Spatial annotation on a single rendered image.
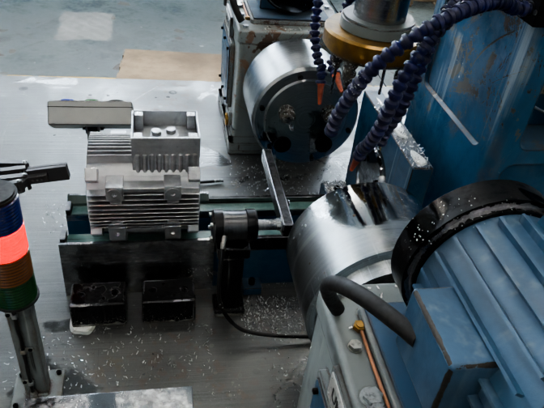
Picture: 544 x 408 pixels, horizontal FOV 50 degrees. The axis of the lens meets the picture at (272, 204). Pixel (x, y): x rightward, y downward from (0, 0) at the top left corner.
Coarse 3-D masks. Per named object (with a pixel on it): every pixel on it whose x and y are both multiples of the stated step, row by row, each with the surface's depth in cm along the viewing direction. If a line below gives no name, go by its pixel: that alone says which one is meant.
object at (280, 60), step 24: (288, 48) 135; (264, 72) 132; (288, 72) 126; (312, 72) 127; (264, 96) 128; (288, 96) 129; (312, 96) 130; (336, 96) 131; (264, 120) 132; (312, 120) 134; (264, 144) 136; (288, 144) 136; (312, 144) 138; (336, 144) 139
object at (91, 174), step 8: (88, 168) 101; (96, 168) 101; (192, 168) 104; (200, 168) 104; (88, 176) 100; (96, 176) 101; (192, 176) 104; (200, 176) 104; (96, 232) 108; (192, 232) 113
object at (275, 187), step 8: (264, 152) 122; (264, 160) 121; (272, 160) 120; (264, 168) 121; (272, 168) 117; (272, 176) 115; (272, 184) 113; (280, 184) 113; (272, 192) 113; (280, 192) 111; (272, 200) 113; (280, 200) 109; (288, 200) 110; (280, 208) 107; (288, 208) 107; (280, 216) 106; (288, 216) 105; (280, 224) 105; (288, 224) 104; (288, 232) 105
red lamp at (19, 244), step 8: (16, 232) 75; (24, 232) 78; (0, 240) 74; (8, 240) 75; (16, 240) 76; (24, 240) 78; (0, 248) 75; (8, 248) 76; (16, 248) 76; (24, 248) 78; (0, 256) 76; (8, 256) 76; (16, 256) 77
